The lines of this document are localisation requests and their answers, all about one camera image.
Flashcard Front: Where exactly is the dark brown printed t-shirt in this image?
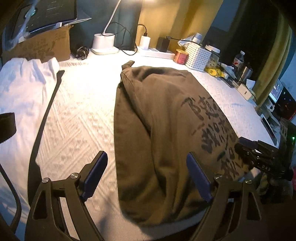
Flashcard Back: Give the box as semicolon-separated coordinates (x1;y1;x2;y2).
114;61;249;226

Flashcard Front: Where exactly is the coiled black cable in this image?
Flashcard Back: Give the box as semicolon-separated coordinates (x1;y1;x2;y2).
72;46;90;61

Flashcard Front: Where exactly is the white desk lamp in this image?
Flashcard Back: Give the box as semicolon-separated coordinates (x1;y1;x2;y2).
91;0;121;55

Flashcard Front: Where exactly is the brown cardboard box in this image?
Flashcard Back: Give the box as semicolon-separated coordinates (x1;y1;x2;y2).
2;25;72;63

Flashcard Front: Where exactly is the plastic water bottle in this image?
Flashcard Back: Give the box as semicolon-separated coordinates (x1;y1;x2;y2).
232;51;245;73

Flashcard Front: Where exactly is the dark tablet in sleeve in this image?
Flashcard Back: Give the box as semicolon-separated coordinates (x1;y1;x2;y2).
1;1;91;50

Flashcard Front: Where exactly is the yellow snack bag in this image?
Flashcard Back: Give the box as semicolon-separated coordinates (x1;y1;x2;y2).
204;67;225;77

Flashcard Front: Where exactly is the black strap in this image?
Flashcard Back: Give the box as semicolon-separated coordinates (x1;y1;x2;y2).
28;70;66;207

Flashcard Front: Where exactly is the white textured bed cover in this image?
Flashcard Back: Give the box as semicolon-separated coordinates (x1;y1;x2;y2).
1;53;274;240

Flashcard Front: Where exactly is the white power strip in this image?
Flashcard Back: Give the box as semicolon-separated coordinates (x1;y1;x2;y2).
138;48;175;59

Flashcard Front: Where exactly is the clear jar with white lid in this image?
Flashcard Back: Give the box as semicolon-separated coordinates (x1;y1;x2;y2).
205;45;220;69

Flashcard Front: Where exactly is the white folded garment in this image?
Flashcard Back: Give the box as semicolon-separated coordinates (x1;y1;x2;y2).
1;57;60;113

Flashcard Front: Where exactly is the black power adapter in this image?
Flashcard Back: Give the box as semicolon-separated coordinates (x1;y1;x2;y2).
156;37;170;52

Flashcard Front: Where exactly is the steel thermos cup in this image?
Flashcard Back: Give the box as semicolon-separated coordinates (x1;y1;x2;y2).
239;66;253;83

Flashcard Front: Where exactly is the red candle tin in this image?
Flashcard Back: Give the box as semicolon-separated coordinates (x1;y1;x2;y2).
173;49;188;65

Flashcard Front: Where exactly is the white perforated plastic basket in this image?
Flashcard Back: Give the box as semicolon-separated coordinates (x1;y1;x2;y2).
185;43;211;72

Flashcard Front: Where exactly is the white usb charger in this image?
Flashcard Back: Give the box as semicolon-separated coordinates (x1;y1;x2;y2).
139;35;151;50

